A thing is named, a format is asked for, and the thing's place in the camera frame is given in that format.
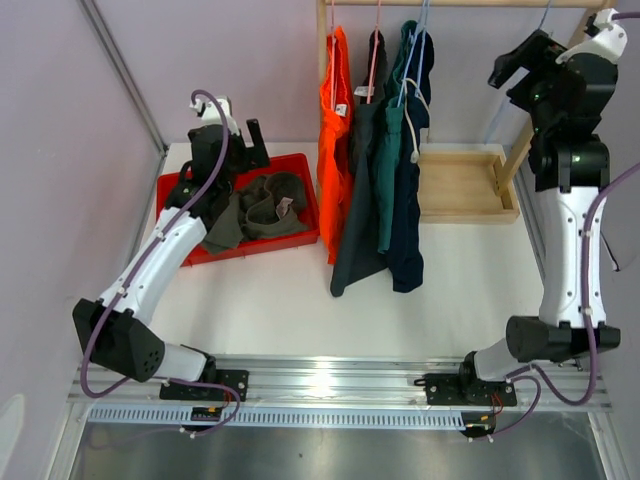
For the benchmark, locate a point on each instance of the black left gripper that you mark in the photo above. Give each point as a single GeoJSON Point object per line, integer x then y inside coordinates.
{"type": "Point", "coordinates": [253, 157]}

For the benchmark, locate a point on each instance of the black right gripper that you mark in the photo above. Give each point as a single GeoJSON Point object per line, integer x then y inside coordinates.
{"type": "Point", "coordinates": [536, 51]}

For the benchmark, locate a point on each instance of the olive green shorts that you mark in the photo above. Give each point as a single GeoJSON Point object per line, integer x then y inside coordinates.
{"type": "Point", "coordinates": [267, 208]}

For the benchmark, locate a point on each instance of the light blue wire hanger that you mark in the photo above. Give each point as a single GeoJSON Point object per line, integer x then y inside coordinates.
{"type": "Point", "coordinates": [504, 105]}

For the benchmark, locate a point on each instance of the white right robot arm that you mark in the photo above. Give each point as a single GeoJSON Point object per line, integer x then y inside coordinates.
{"type": "Point", "coordinates": [571, 166]}

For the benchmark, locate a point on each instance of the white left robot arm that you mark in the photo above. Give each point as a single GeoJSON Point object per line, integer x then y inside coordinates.
{"type": "Point", "coordinates": [114, 330]}

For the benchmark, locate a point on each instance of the orange shorts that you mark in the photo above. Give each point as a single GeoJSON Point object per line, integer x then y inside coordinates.
{"type": "Point", "coordinates": [334, 179]}

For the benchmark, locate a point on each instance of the blue hanger of teal shorts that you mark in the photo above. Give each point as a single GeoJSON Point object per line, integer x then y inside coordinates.
{"type": "Point", "coordinates": [415, 56]}

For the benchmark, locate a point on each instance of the teal green shorts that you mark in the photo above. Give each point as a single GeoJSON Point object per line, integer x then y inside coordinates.
{"type": "Point", "coordinates": [387, 155]}

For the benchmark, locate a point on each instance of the dark grey shorts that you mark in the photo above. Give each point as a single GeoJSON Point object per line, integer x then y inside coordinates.
{"type": "Point", "coordinates": [358, 256]}

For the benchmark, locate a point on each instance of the pink hanger of grey shorts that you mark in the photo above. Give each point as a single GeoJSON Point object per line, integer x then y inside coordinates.
{"type": "Point", "coordinates": [366, 90]}

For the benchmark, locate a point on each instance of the pink hanger of orange shorts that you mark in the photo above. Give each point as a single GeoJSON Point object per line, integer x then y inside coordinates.
{"type": "Point", "coordinates": [334, 86]}

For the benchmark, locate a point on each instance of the navy blue shorts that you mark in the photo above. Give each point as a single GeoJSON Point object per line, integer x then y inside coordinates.
{"type": "Point", "coordinates": [404, 258]}

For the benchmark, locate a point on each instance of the red plastic tray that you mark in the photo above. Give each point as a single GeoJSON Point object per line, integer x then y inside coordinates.
{"type": "Point", "coordinates": [294, 163]}

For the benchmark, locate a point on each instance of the wooden clothes rack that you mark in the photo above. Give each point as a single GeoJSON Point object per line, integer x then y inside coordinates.
{"type": "Point", "coordinates": [466, 184]}

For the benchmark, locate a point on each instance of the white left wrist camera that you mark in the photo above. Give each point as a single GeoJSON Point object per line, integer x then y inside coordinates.
{"type": "Point", "coordinates": [208, 113]}

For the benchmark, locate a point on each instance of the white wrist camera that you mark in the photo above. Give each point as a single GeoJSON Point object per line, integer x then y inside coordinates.
{"type": "Point", "coordinates": [208, 113]}
{"type": "Point", "coordinates": [605, 38]}

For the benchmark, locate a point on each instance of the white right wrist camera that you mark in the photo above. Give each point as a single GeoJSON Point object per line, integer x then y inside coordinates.
{"type": "Point", "coordinates": [605, 38]}

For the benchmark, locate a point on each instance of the aluminium mounting rail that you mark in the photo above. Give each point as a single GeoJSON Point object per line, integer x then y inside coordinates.
{"type": "Point", "coordinates": [344, 383]}

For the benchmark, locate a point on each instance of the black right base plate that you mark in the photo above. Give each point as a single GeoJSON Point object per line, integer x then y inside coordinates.
{"type": "Point", "coordinates": [448, 389]}

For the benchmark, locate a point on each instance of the slotted grey cable duct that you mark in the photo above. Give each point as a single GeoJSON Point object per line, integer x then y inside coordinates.
{"type": "Point", "coordinates": [280, 417]}

